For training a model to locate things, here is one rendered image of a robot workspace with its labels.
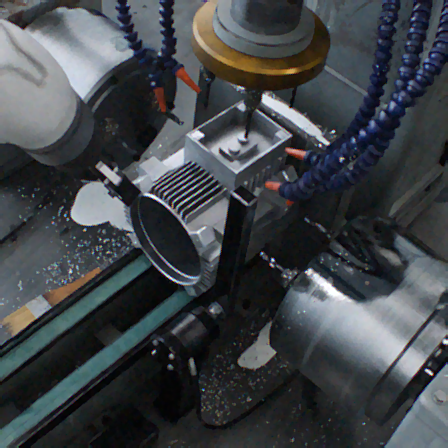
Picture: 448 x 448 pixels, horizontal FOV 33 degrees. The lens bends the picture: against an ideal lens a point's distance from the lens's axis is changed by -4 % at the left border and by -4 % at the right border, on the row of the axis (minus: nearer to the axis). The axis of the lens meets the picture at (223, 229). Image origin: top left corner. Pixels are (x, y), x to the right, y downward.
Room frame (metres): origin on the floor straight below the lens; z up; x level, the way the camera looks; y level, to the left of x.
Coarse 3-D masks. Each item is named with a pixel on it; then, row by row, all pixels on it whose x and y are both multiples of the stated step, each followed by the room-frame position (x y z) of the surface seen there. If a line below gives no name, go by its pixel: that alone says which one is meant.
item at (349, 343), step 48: (336, 240) 0.64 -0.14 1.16; (384, 240) 0.66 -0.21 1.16; (288, 288) 0.63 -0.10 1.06; (336, 288) 0.58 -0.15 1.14; (384, 288) 0.58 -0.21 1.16; (432, 288) 0.59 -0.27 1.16; (288, 336) 0.56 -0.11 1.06; (336, 336) 0.54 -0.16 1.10; (384, 336) 0.53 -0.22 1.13; (432, 336) 0.53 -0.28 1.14; (336, 384) 0.50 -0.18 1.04; (384, 384) 0.49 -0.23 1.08
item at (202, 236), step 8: (288, 168) 0.83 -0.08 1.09; (144, 176) 0.76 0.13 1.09; (280, 176) 0.82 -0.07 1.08; (288, 176) 0.82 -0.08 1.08; (296, 176) 0.82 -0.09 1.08; (136, 184) 0.75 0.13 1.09; (144, 184) 0.75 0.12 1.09; (144, 192) 0.74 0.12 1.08; (192, 232) 0.68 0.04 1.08; (200, 232) 0.68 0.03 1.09; (208, 232) 0.68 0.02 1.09; (136, 240) 0.74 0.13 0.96; (200, 240) 0.67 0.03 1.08; (208, 240) 0.67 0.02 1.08; (192, 288) 0.67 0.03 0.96; (200, 288) 0.68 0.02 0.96; (192, 296) 0.67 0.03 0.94
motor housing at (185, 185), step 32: (160, 192) 0.72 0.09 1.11; (192, 192) 0.74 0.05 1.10; (224, 192) 0.75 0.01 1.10; (256, 192) 0.78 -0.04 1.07; (128, 224) 0.76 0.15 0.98; (160, 224) 0.78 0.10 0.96; (192, 224) 0.69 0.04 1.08; (256, 224) 0.74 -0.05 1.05; (288, 224) 0.80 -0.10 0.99; (160, 256) 0.73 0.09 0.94; (192, 256) 0.75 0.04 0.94
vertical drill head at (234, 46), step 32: (224, 0) 0.85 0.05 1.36; (256, 0) 0.79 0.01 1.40; (288, 0) 0.79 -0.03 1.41; (192, 32) 0.81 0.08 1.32; (224, 32) 0.78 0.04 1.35; (256, 32) 0.79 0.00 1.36; (288, 32) 0.80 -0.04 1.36; (320, 32) 0.84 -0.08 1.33; (224, 64) 0.75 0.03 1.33; (256, 64) 0.75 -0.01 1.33; (288, 64) 0.76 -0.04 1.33; (320, 64) 0.79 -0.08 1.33; (256, 96) 0.76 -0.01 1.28
